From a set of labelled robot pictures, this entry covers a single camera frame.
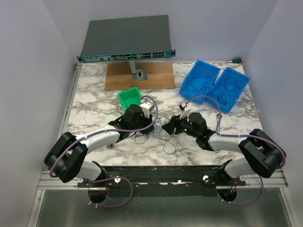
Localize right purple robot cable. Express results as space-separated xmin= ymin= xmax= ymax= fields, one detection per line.
xmin=183 ymin=96 xmax=286 ymax=206

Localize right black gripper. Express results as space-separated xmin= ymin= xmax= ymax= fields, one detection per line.
xmin=161 ymin=112 xmax=199 ymax=139

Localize blue plastic bin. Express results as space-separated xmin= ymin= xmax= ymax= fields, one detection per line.
xmin=179 ymin=60 xmax=221 ymax=99
xmin=207 ymin=67 xmax=250 ymax=113

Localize wooden base board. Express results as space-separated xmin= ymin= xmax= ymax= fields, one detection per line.
xmin=105 ymin=61 xmax=175 ymax=91

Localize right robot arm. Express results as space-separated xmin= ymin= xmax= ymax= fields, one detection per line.
xmin=162 ymin=113 xmax=286 ymax=185

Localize aluminium frame rail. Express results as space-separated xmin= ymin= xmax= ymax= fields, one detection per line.
xmin=38 ymin=170 xmax=288 ymax=190

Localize green plastic bin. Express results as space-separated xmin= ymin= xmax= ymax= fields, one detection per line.
xmin=118 ymin=87 xmax=142 ymax=110

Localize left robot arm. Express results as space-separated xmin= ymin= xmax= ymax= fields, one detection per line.
xmin=44 ymin=102 xmax=154 ymax=187

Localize left blue plastic bin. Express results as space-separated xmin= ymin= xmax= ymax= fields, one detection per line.
xmin=179 ymin=60 xmax=221 ymax=99

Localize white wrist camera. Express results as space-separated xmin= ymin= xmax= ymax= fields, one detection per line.
xmin=139 ymin=102 xmax=155 ymax=118
xmin=179 ymin=103 xmax=191 ymax=119

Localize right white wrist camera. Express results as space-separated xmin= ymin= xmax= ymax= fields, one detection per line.
xmin=179 ymin=103 xmax=191 ymax=119

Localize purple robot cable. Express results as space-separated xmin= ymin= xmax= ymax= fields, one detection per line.
xmin=49 ymin=95 xmax=158 ymax=209
xmin=183 ymin=96 xmax=286 ymax=206

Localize right blue plastic bin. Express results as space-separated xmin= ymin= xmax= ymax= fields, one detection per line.
xmin=207 ymin=67 xmax=250 ymax=113

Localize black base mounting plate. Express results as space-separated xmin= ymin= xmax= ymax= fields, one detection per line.
xmin=78 ymin=165 xmax=246 ymax=197

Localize grey network switch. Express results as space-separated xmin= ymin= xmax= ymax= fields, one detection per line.
xmin=77 ymin=15 xmax=176 ymax=63

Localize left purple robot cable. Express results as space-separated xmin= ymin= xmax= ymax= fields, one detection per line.
xmin=49 ymin=95 xmax=158 ymax=209

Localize grey metal stand bracket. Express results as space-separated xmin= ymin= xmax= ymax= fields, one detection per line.
xmin=129 ymin=60 xmax=148 ymax=81

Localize green handled screwdriver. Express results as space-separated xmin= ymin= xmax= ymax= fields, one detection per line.
xmin=227 ymin=58 xmax=243 ymax=64

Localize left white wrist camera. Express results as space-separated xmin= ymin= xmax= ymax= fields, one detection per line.
xmin=139 ymin=102 xmax=155 ymax=118

